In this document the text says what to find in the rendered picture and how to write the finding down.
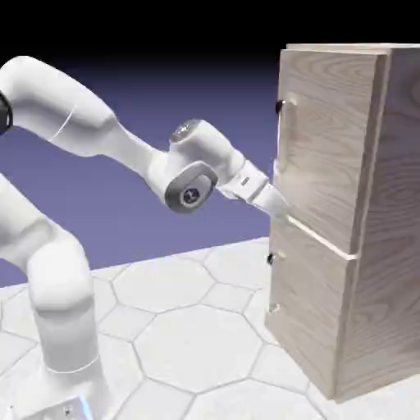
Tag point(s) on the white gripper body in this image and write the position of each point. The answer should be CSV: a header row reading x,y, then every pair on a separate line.
x,y
271,198

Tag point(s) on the tall light wood door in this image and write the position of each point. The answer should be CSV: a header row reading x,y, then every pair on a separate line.
x,y
325,154

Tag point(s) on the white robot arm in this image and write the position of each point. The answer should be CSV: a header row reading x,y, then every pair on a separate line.
x,y
82,121

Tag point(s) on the short light wood door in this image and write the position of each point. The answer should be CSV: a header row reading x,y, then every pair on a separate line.
x,y
308,295

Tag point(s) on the light wood cabinet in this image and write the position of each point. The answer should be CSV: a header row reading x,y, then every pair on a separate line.
x,y
387,229

